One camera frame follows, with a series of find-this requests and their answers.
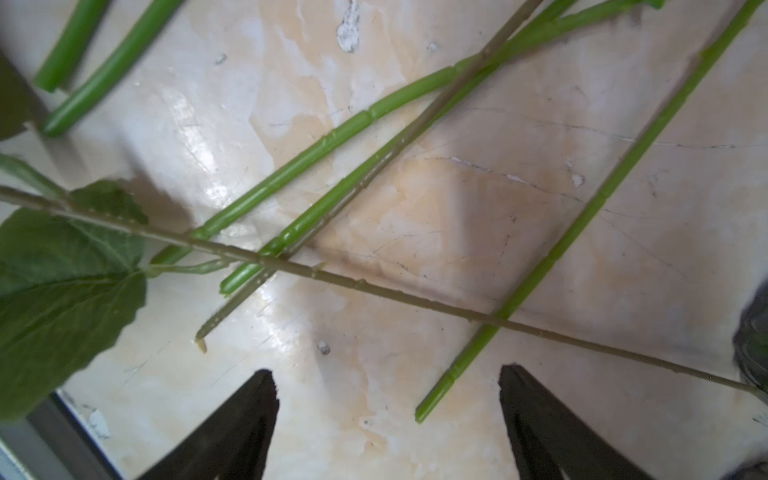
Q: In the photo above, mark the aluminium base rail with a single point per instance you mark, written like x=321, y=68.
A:
x=54, y=441

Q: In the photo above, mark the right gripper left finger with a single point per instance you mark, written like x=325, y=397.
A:
x=233, y=442

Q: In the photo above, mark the blue tulip bunch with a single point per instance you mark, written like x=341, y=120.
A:
x=549, y=25

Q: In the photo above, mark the orange gerbera flower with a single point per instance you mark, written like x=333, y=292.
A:
x=72, y=278

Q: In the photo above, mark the pink tulip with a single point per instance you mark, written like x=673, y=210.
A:
x=696, y=74

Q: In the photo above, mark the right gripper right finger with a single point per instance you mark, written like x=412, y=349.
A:
x=548, y=440

